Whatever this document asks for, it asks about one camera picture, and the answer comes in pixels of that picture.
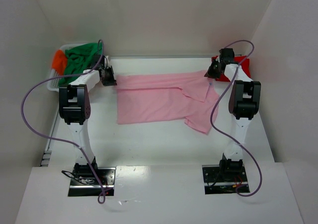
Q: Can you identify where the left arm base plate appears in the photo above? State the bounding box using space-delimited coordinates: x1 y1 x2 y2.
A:
65 167 116 197

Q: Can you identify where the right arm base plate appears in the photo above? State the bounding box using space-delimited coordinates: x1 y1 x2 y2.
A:
202 165 250 195

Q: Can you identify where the pink t shirt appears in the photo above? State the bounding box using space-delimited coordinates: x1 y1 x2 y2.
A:
116 71 219 134

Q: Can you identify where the orange t shirt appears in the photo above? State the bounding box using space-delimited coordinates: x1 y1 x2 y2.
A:
52 50 68 75

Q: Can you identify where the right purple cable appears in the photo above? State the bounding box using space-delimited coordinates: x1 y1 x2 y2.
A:
210 40 263 197

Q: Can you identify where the folded red t shirt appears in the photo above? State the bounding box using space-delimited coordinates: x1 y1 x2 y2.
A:
216 56 252 82

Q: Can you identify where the white plastic basket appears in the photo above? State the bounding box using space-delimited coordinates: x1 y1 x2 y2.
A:
47 43 100 92

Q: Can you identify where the green t shirt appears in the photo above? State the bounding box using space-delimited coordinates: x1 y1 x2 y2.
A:
64 42 103 75

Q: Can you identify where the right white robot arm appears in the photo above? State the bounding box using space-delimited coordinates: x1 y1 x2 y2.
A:
205 48 261 181

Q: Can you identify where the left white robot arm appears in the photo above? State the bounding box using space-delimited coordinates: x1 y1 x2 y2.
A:
59 55 117 185

